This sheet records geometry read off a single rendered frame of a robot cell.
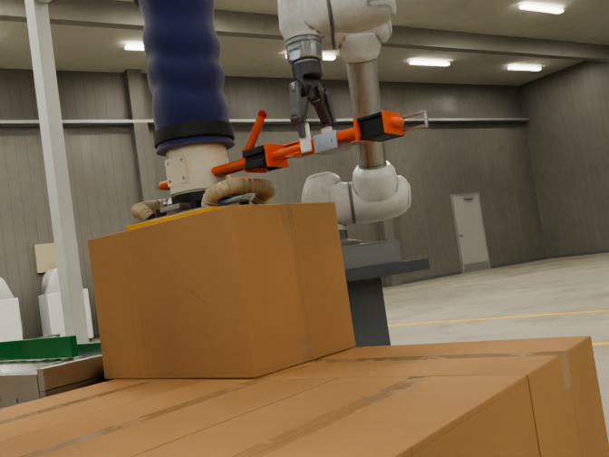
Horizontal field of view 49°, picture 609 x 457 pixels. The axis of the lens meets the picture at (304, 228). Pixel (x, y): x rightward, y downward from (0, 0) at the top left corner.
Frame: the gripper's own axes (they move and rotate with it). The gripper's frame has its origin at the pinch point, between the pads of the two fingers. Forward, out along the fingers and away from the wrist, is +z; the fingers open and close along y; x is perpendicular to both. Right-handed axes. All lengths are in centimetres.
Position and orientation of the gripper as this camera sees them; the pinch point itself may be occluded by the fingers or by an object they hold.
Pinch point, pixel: (317, 143)
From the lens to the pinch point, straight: 168.6
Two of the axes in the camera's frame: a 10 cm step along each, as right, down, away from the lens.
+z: 1.4, 9.9, -0.6
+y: -6.0, 0.4, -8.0
